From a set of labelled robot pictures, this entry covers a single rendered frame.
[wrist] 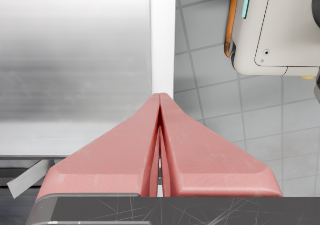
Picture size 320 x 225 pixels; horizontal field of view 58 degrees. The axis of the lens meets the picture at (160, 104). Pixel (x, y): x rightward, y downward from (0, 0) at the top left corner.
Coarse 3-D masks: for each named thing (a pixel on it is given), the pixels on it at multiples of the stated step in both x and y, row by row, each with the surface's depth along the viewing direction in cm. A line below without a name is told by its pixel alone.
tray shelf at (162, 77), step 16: (160, 0) 30; (160, 16) 30; (160, 32) 32; (160, 48) 33; (160, 64) 34; (160, 80) 35; (0, 160) 43; (16, 160) 43; (32, 160) 43; (160, 192) 48
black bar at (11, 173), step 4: (24, 168) 44; (160, 168) 44; (0, 172) 43; (4, 172) 43; (8, 172) 43; (12, 172) 43; (16, 172) 43; (20, 172) 43; (160, 172) 43; (0, 176) 43; (4, 176) 43; (8, 176) 43; (12, 176) 43; (16, 176) 43; (44, 176) 43; (160, 176) 43; (0, 180) 43; (4, 180) 43; (8, 180) 43; (40, 180) 43; (160, 180) 43; (0, 184) 43; (4, 184) 43; (36, 184) 43; (40, 184) 43; (160, 184) 43
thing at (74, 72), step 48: (0, 0) 29; (48, 0) 29; (96, 0) 29; (144, 0) 29; (0, 48) 32; (48, 48) 32; (96, 48) 32; (144, 48) 32; (0, 96) 36; (48, 96) 36; (96, 96) 36; (144, 96) 36; (0, 144) 39; (48, 144) 39
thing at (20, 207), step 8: (0, 192) 43; (8, 192) 43; (24, 192) 43; (32, 192) 43; (0, 200) 49; (8, 200) 49; (16, 200) 49; (24, 200) 49; (32, 200) 49; (0, 208) 50; (8, 208) 50; (16, 208) 50; (24, 208) 50; (0, 216) 51; (8, 216) 51; (16, 216) 51; (24, 216) 51; (0, 224) 53; (8, 224) 53; (16, 224) 53; (24, 224) 53
